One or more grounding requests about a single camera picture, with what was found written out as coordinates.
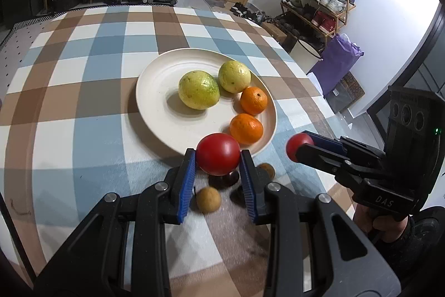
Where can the grey floor cloth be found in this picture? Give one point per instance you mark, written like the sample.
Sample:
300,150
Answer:
215,2

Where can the cream round plate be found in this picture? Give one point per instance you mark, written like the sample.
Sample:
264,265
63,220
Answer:
163,109

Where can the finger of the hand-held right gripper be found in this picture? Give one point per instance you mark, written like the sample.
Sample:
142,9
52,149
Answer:
323,161
328,141

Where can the orange mandarin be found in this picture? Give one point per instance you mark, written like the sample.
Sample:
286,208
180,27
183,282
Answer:
246,129
254,101

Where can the wooden shoe rack with shoes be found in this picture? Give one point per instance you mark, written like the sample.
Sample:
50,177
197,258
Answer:
320,4

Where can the dark clothing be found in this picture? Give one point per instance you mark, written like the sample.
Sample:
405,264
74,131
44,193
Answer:
427,244

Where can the brown doormat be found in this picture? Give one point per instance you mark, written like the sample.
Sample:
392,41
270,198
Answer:
347,91

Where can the pile of shoes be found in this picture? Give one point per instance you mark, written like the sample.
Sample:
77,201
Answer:
252,13

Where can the red tomato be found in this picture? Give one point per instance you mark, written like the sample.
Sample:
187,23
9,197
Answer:
294,144
218,152

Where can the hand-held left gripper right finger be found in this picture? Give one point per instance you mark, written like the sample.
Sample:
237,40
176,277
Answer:
248,185

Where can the purple bag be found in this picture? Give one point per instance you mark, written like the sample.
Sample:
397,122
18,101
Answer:
339,64

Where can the white dotted floor mat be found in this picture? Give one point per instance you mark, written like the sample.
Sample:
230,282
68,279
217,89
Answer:
21,39

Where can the person's right hand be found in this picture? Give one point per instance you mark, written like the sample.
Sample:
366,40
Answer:
386,229

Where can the cardboard box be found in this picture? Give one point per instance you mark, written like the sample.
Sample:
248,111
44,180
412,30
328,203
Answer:
274,32

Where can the brown longan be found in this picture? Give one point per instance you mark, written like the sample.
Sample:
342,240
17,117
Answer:
208,200
267,171

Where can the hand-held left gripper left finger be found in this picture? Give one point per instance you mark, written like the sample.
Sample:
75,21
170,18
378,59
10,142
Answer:
186,185

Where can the white waste bin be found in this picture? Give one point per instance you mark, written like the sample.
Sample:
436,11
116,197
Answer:
306,55

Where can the checked tablecloth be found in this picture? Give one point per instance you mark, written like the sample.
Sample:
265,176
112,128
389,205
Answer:
87,91

